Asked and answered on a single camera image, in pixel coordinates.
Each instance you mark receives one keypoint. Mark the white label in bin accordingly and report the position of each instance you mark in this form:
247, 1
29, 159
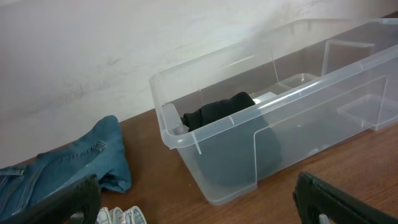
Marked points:
258, 98

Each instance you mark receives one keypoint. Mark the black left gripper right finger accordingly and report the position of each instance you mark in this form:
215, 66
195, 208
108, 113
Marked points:
314, 197

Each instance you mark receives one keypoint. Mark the dark blue folded jeans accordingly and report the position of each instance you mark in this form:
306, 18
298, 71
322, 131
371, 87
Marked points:
100, 152

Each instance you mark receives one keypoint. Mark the black garment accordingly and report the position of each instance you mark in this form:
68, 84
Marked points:
239, 155

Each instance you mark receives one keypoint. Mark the clear plastic storage bin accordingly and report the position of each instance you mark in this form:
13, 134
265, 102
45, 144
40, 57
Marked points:
247, 111

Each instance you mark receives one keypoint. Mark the light blue folded jeans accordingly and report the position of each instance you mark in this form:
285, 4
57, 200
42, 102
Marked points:
133, 215

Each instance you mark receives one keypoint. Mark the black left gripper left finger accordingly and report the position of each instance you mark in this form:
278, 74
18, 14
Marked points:
78, 202

